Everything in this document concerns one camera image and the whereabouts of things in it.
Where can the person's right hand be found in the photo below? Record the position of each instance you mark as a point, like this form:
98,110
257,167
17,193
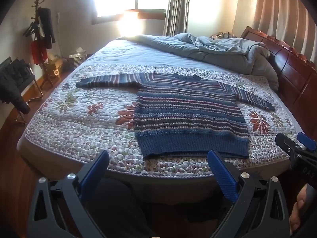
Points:
298,208

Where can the patterned cloth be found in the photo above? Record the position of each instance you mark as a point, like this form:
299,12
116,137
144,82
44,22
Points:
223,35

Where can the metal frame chair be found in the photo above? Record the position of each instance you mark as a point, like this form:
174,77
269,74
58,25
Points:
34,89

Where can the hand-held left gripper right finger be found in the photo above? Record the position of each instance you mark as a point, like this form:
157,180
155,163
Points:
221,176

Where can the grey curtain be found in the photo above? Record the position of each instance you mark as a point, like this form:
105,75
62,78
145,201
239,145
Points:
177,7

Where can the beige curtain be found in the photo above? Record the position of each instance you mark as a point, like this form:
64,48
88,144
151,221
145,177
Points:
275,10

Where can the light blue bed sheet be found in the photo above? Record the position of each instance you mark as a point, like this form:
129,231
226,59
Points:
148,52

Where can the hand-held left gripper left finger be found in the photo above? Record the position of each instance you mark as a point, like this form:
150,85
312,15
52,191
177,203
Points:
95,174

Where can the bed with floral quilt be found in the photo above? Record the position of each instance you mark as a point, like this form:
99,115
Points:
148,186

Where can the black clothes hangers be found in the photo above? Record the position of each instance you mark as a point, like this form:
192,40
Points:
31,29

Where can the blue striped knit sweater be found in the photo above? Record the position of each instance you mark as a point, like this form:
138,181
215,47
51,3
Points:
188,119

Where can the red bag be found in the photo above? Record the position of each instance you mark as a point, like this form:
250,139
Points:
38,52

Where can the wooden coat rack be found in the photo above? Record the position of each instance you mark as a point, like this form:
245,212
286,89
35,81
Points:
45,72

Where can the black jacket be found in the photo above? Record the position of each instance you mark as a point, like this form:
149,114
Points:
13,84

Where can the floral quilted bedspread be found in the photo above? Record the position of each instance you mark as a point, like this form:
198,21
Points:
81,119

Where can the grey blue duvet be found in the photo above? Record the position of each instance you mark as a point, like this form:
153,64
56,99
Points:
218,52

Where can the small wooden box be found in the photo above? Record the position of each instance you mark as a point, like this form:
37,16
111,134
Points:
56,70

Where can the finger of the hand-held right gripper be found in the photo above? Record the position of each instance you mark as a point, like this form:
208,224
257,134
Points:
307,141
284,142

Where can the wooden bed headboard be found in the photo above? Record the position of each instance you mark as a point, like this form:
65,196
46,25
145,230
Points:
292,72

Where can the basket with white bag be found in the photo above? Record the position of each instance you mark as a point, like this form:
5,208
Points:
77,58

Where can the black hanging garment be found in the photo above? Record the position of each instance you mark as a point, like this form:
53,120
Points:
47,27

